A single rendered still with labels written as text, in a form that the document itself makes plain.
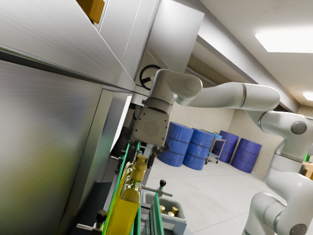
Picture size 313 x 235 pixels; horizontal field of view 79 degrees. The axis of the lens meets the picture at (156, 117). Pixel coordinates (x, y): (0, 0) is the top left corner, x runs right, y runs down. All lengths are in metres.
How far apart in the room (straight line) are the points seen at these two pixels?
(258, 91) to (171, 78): 0.27
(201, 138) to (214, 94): 4.06
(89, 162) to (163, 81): 0.31
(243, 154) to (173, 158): 3.16
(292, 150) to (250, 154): 6.24
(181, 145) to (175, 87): 3.85
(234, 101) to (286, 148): 0.24
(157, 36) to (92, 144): 1.32
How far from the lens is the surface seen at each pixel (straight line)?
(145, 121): 0.56
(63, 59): 0.19
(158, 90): 0.57
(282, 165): 0.77
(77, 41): 0.21
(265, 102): 0.68
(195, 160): 4.83
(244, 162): 7.01
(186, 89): 0.57
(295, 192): 0.72
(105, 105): 0.49
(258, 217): 0.82
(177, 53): 1.69
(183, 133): 4.33
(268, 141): 7.73
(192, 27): 1.76
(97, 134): 0.50
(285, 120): 0.72
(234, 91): 0.63
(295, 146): 0.75
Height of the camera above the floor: 1.34
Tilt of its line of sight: 5 degrees down
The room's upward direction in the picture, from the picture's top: 19 degrees clockwise
